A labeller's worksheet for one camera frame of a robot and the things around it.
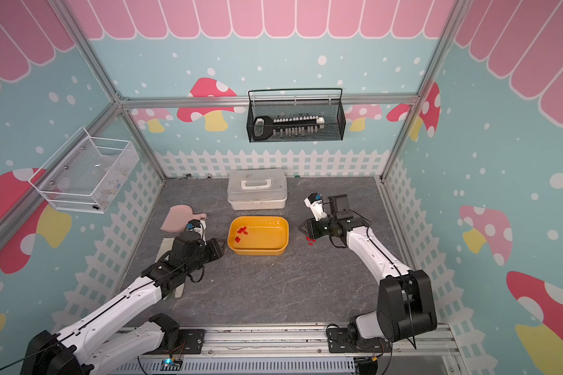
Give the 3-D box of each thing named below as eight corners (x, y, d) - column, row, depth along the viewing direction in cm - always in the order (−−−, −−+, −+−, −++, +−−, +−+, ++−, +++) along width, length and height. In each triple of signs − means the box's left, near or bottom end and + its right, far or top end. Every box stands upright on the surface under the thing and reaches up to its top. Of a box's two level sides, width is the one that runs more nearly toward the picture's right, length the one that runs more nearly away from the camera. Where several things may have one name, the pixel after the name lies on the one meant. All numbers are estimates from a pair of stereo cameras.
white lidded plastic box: (230, 211, 109) (224, 193, 99) (238, 173, 125) (233, 154, 115) (286, 211, 109) (286, 193, 99) (286, 173, 125) (286, 154, 115)
